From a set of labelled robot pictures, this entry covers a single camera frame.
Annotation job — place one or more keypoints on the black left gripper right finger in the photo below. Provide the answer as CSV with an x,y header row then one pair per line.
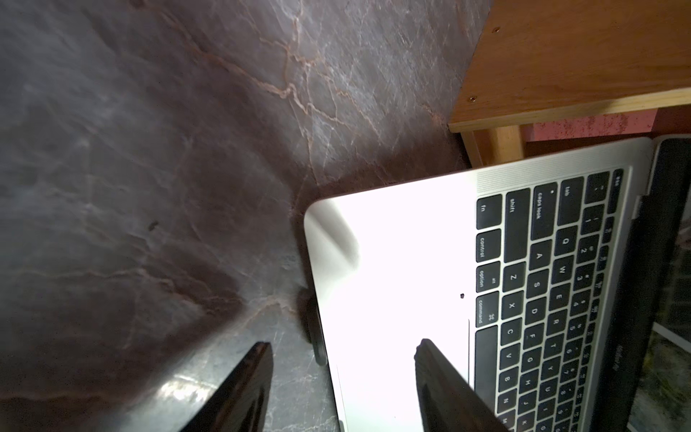
x,y
446,401

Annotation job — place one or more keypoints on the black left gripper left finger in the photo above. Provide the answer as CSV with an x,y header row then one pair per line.
x,y
241,401

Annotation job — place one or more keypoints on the silver laptop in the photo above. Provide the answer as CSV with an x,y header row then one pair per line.
x,y
539,280

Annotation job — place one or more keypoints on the wooden bookshelf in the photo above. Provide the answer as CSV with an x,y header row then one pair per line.
x,y
552,61

